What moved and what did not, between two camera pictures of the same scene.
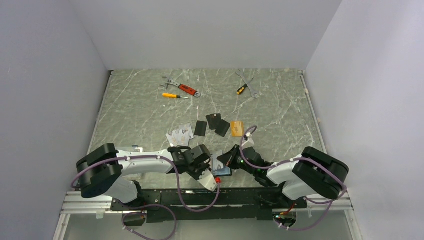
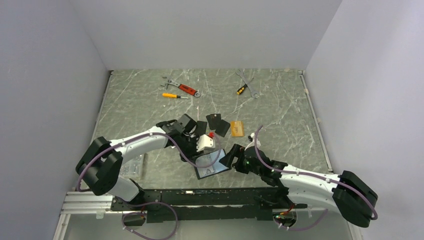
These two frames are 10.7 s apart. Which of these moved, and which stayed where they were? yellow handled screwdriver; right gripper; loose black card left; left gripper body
Moved: left gripper body
Stayed: yellow handled screwdriver; right gripper; loose black card left
